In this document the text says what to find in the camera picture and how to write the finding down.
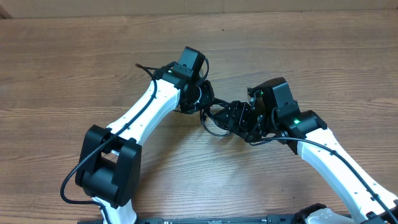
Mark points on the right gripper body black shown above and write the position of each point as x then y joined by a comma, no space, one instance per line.
249,122

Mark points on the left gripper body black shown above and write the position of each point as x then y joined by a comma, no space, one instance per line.
201,96

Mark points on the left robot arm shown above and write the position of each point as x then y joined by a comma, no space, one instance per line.
110,161

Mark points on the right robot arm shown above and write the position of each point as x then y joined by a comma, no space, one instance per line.
272,114

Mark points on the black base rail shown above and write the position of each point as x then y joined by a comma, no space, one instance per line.
270,219

